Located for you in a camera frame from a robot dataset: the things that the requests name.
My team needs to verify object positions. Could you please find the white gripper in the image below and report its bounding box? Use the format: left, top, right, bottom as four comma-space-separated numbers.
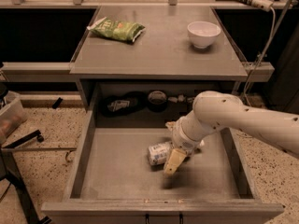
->
164, 119, 205, 175

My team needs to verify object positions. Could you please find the white bowl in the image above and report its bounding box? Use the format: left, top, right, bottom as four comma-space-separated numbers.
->
187, 21, 221, 49

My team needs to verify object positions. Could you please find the grey cabinet counter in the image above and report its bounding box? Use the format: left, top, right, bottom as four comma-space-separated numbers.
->
70, 4, 247, 105

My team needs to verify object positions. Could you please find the green chip bag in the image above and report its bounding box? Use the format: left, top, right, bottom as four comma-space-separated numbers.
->
87, 17, 145, 43

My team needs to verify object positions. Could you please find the blue plastic bottle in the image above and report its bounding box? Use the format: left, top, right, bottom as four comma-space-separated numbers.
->
148, 139, 206, 167

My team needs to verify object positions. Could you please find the black chair base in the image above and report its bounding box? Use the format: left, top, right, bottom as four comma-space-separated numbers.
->
6, 130, 44, 148

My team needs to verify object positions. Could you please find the grey open drawer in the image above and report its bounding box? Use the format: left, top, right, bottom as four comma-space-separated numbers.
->
41, 81, 285, 224

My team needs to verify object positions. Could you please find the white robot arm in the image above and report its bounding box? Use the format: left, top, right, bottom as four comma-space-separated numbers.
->
164, 91, 299, 175

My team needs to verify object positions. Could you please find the white cable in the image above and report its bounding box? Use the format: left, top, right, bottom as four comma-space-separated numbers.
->
240, 0, 299, 139

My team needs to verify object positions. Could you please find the clear plastic storage bin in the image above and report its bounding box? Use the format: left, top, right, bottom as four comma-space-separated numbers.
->
0, 91, 27, 144

